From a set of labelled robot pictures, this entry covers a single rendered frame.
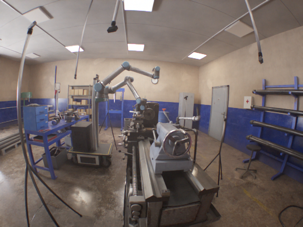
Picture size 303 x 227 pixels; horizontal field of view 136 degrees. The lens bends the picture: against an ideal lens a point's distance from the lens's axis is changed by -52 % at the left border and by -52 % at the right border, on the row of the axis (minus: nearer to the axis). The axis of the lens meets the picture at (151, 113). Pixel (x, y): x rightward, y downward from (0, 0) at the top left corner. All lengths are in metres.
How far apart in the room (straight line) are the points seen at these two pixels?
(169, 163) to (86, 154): 1.93
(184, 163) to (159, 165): 0.20
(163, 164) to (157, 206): 0.33
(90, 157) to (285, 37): 5.23
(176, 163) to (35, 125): 2.10
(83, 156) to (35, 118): 1.18
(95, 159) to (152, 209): 1.93
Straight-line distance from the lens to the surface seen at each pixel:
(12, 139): 4.46
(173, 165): 1.02
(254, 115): 4.09
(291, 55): 3.74
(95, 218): 1.77
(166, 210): 0.91
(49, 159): 2.37
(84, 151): 2.71
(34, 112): 2.31
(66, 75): 7.26
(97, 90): 2.18
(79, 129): 2.59
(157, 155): 1.00
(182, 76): 6.70
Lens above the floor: 1.39
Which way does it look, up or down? 6 degrees down
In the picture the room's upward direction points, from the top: 3 degrees clockwise
